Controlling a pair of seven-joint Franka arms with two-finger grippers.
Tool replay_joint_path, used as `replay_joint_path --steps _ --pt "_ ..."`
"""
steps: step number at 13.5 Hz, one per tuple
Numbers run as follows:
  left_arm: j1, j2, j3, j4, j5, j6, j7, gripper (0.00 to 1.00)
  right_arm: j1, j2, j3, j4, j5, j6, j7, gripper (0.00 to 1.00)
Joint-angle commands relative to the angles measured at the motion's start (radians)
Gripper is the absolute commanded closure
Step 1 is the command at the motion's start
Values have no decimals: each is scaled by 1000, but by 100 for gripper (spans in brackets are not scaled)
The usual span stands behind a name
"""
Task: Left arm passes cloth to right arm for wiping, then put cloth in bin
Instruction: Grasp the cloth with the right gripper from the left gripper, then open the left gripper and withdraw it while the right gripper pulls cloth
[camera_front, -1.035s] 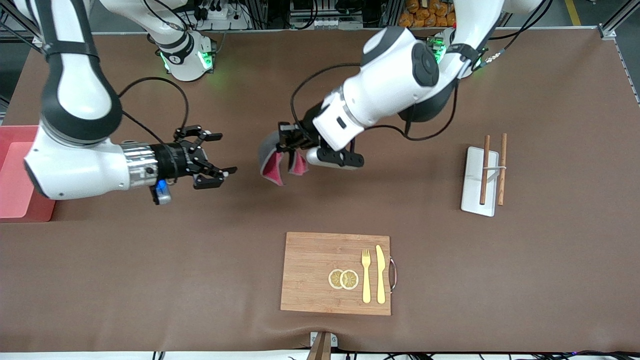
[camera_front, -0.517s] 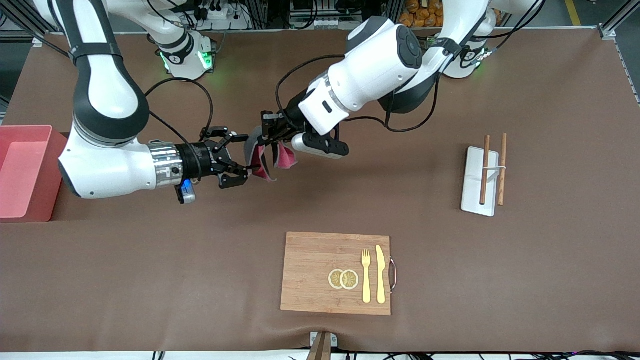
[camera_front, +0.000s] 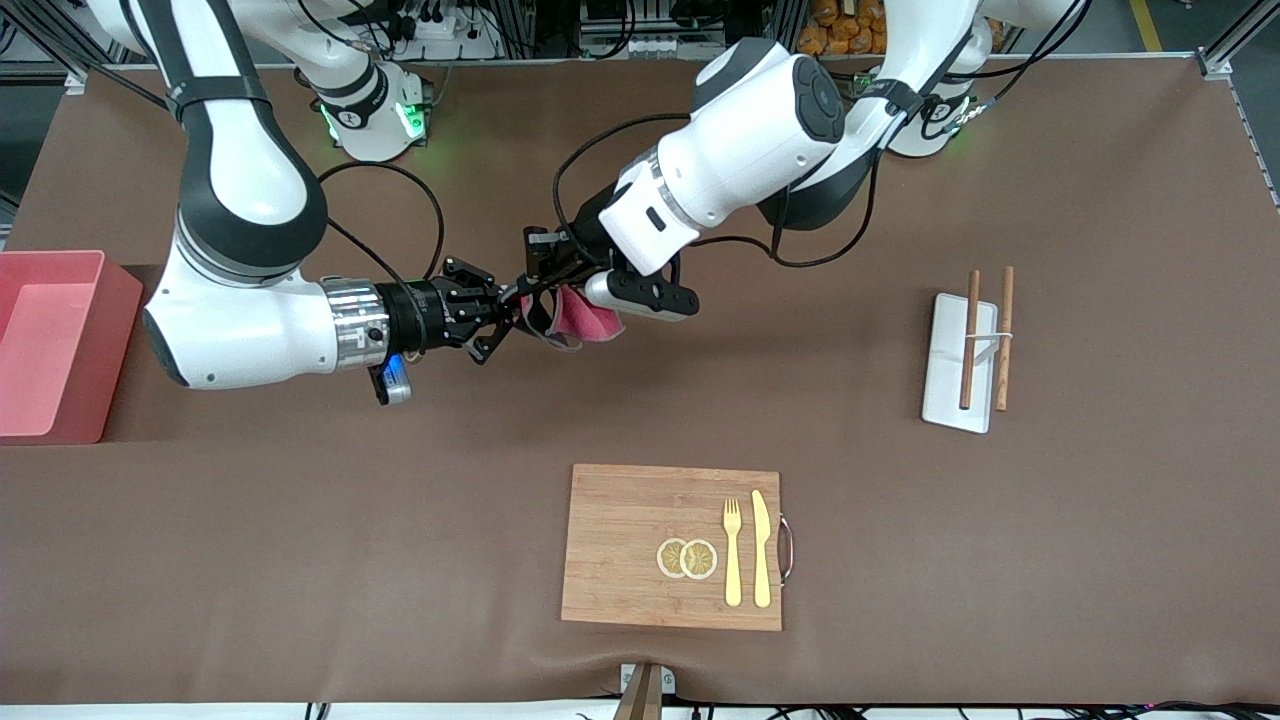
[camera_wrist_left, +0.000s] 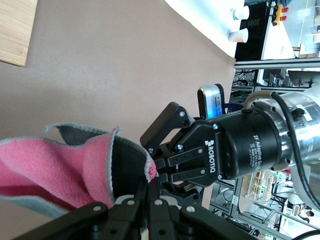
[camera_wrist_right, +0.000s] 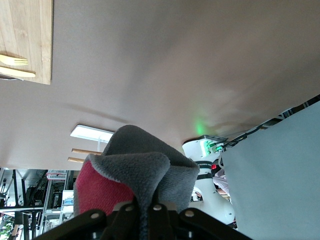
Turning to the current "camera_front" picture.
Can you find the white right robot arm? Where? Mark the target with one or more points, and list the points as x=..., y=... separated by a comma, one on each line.
x=240, y=330

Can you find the brown wooden strut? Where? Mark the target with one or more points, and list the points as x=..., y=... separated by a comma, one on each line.
x=640, y=700

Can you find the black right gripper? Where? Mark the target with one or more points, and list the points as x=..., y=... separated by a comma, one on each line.
x=418, y=313

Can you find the white rectangular tray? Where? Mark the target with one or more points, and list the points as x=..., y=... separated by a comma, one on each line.
x=945, y=360

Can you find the white power strip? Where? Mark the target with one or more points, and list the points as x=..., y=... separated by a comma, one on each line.
x=450, y=30

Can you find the pink plastic box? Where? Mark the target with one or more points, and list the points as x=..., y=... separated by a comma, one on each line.
x=50, y=350

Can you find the lemon slice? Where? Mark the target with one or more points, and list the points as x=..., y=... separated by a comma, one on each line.
x=668, y=557
x=700, y=559

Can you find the thin white band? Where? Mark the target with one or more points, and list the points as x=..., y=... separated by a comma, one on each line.
x=990, y=336

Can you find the brown table mat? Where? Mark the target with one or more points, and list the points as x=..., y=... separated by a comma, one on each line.
x=400, y=500

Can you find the wooden cutting board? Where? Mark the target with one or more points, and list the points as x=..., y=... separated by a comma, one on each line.
x=630, y=540

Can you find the yellow knife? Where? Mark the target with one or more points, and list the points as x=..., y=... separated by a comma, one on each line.
x=761, y=550

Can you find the aluminium frame corner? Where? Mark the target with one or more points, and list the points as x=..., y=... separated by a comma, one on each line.
x=1212, y=62
x=76, y=80

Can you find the grey metal bracket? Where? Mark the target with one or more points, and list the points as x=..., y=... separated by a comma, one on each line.
x=630, y=678

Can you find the grey and pink cloth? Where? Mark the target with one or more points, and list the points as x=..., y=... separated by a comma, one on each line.
x=585, y=315

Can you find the yellow fork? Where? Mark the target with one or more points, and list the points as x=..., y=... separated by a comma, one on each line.
x=733, y=560

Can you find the orange packaged snacks pile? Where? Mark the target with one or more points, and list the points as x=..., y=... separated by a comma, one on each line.
x=835, y=35

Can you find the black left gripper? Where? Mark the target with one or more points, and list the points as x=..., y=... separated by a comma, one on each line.
x=588, y=236

